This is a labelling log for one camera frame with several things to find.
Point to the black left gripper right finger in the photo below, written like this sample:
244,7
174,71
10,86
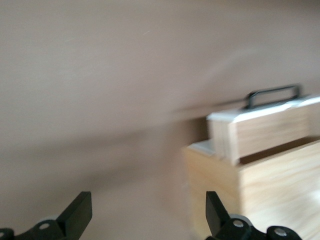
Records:
217,217

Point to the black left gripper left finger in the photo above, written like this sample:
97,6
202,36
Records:
75,215

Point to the light wooden drawer cabinet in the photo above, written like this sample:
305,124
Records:
275,182

